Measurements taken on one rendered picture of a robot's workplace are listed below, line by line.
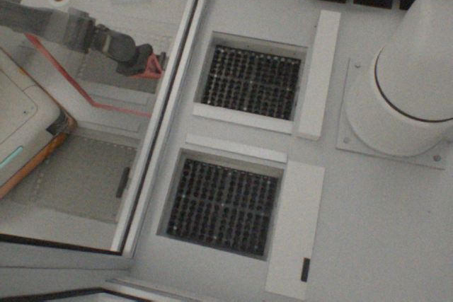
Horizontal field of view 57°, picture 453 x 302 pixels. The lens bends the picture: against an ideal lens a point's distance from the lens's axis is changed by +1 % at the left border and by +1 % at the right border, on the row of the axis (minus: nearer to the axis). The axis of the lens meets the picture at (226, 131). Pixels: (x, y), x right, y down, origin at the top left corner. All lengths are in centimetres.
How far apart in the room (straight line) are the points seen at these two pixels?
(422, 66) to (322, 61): 34
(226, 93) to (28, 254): 65
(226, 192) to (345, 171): 27
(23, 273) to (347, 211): 64
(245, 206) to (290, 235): 15
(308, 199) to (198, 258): 26
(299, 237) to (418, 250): 24
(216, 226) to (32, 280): 49
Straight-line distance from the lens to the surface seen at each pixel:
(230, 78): 105
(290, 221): 89
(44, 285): 58
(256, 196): 95
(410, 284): 95
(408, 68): 71
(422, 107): 77
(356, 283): 92
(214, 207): 95
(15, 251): 50
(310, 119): 92
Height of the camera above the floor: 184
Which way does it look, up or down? 71 degrees down
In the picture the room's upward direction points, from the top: 9 degrees counter-clockwise
